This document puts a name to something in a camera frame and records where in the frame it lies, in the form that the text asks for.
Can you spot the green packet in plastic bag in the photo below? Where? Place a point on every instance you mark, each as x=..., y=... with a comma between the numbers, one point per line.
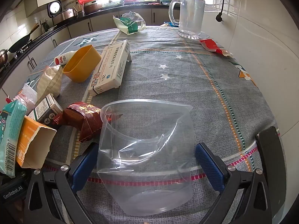
x=129, y=23

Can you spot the black chair back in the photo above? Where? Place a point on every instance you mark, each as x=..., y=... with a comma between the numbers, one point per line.
x=268, y=151

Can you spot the beige paper bag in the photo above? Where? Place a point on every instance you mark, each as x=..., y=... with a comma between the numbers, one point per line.
x=50, y=81

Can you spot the clear glass pitcher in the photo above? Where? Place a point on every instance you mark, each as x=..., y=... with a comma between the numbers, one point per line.
x=189, y=18

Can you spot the black wok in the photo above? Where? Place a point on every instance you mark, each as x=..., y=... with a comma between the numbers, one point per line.
x=21, y=43

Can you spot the lidded steel pot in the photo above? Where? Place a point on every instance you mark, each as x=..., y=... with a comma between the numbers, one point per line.
x=2, y=58

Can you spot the black kitchen countertop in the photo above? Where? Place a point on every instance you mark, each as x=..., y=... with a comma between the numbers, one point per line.
x=58, y=26

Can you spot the large white medicine box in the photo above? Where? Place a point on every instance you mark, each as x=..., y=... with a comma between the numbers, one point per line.
x=109, y=67

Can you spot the green white medicine box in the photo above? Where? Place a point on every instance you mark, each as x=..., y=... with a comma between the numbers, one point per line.
x=45, y=110

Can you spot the clear plastic cup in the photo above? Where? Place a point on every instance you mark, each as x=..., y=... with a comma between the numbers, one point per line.
x=144, y=158

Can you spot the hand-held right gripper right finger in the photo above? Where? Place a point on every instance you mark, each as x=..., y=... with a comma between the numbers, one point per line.
x=211, y=168

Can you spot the orange carton box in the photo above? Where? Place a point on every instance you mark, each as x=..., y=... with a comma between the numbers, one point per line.
x=32, y=142

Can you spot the teal snack packet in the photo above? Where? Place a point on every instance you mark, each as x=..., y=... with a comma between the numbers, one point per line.
x=9, y=130

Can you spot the brown cooking pot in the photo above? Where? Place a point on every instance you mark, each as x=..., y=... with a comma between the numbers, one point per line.
x=93, y=8

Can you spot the red torn wrapper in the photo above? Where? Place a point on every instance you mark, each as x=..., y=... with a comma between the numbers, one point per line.
x=211, y=45

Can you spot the brown snack wrapper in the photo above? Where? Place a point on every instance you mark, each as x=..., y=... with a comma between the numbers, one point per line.
x=84, y=116

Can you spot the white spray bottle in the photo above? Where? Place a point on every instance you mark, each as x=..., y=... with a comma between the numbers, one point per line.
x=63, y=58

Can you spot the chopstick holder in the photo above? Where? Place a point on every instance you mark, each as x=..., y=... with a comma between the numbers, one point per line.
x=79, y=11

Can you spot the silver rice cooker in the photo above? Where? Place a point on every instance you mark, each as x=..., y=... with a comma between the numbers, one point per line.
x=63, y=14

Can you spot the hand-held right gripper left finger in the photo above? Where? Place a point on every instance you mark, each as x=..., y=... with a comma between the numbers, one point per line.
x=81, y=168

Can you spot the yellow plastic container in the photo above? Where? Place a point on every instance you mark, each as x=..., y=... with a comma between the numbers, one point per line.
x=81, y=63

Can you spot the beige kitchen base cabinets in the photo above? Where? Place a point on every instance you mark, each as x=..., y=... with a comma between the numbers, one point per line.
x=77, y=29

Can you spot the red and white candy bag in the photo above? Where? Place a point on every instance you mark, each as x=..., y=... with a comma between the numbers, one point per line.
x=26, y=94

